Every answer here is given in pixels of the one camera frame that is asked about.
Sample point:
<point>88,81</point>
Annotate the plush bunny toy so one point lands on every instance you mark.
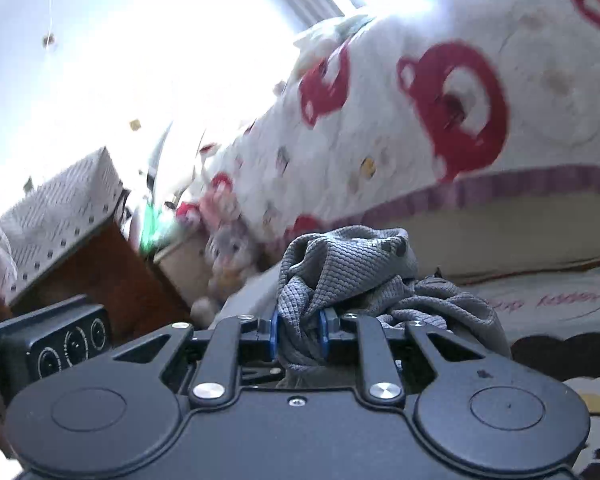
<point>233,255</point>

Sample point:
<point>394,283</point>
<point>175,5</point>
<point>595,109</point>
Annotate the grey knit garment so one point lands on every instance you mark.
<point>371,272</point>

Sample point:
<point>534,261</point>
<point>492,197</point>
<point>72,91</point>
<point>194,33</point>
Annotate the white red patterned bedspread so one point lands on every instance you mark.
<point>421,114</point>

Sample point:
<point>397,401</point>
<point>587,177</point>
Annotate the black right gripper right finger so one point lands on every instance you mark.
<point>358,341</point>

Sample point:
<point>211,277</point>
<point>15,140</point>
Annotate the wooden nightstand with lace cover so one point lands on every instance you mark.
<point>64,239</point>

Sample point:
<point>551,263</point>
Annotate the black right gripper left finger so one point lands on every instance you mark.
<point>220,355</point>

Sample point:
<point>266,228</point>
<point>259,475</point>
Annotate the beige storage box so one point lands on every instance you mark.
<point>183,268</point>

